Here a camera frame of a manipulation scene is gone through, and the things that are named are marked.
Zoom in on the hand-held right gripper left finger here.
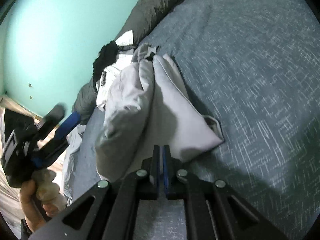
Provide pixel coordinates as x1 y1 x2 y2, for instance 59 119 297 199
30 144 161 240

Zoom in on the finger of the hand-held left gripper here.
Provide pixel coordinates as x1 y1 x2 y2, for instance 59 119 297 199
37 104 66 132
56 112 81 141

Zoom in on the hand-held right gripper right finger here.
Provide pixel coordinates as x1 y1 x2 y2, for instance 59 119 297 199
162 144 288 240

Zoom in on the grey jacket with black trim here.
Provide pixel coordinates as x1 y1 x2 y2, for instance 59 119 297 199
95 54 224 178

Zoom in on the person's left hand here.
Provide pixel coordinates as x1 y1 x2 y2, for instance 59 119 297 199
19 179 67 233

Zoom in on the light grey blanket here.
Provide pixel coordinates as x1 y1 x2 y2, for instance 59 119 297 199
62 124 87 205

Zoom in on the pink curtain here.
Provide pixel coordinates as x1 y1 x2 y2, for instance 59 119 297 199
0 95 68 230

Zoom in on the white t-shirt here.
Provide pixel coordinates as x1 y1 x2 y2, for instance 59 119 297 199
96 55 135 112

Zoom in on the black striped garment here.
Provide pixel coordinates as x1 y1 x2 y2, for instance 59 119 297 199
92 40 119 92

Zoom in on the white grey garment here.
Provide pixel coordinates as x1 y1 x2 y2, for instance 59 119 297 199
116 30 137 53

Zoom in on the grey sweatshirt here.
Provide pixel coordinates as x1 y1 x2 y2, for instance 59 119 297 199
131 43 160 63

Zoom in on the bed with blue cover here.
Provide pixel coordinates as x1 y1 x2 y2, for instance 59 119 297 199
70 0 320 240

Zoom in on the dark grey duvet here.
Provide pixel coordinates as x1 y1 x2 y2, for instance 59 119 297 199
72 0 203 125

